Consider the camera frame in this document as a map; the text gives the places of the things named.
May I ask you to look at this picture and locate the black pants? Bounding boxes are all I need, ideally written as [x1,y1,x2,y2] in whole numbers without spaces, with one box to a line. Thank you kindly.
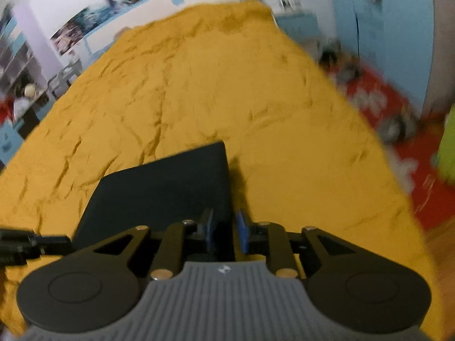
[73,142,234,262]

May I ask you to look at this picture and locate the orange bed cover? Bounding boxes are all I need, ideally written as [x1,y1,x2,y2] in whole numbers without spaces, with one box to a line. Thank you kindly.
[1,0,443,340]

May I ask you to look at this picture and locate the cluttered desk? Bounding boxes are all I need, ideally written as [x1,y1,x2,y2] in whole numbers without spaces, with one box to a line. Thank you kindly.
[1,4,59,166]

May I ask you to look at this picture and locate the grey metal chair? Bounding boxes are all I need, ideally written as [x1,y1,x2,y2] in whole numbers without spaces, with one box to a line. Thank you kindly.
[47,59,82,99]

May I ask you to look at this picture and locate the red floor mat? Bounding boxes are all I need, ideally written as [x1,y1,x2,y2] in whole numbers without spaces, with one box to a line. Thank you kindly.
[322,62,454,231]

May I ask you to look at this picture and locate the green plastic basket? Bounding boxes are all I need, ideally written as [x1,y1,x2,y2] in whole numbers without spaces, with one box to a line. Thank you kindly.
[433,105,455,187]

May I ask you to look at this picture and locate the blue bedside table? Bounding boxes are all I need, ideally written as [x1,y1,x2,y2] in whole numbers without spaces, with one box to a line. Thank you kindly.
[274,0,321,59]

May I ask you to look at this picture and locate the white headboard with apple decals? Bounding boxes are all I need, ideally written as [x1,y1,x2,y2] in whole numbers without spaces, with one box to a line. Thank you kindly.
[84,0,241,63]

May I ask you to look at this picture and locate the blue and white wardrobe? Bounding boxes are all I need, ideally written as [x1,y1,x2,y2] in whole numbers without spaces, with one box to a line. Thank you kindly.
[332,0,454,116]

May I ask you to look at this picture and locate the anime wall poster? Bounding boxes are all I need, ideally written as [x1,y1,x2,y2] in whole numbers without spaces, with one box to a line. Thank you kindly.
[51,0,145,56]

